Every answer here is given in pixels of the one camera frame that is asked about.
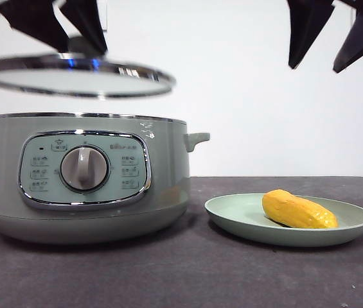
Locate white wall socket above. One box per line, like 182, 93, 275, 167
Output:
100, 2, 109, 33

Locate pale green round plate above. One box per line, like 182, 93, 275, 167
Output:
204, 192, 363, 248

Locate glass lid with green knob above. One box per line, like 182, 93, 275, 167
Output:
0, 35, 177, 99

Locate yellow corn cob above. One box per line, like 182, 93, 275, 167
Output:
261, 189, 339, 230

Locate pale green electric steamer pot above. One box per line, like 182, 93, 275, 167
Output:
0, 112, 211, 246

